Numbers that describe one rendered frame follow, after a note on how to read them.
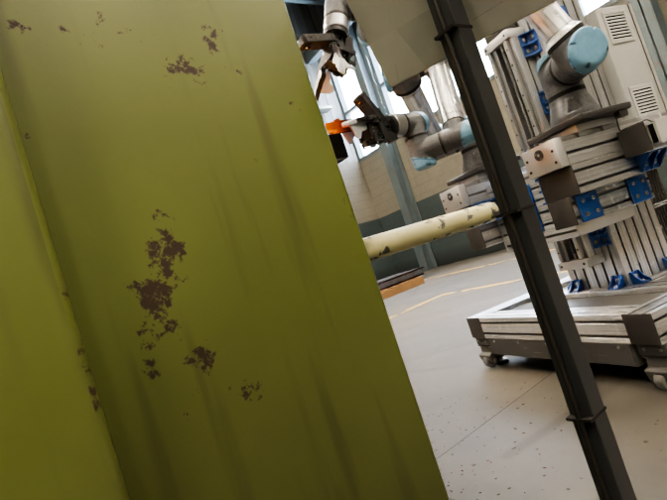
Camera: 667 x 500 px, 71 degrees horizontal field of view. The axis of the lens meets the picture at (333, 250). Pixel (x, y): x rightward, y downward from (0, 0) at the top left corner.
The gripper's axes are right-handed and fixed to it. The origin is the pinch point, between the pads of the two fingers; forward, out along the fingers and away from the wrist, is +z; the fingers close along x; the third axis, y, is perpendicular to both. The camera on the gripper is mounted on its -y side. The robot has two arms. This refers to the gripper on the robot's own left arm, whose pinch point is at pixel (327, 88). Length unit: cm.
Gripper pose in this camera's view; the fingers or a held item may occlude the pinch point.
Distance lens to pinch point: 141.0
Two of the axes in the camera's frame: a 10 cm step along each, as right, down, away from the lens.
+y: 8.5, 1.8, 4.9
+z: -0.3, 9.6, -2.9
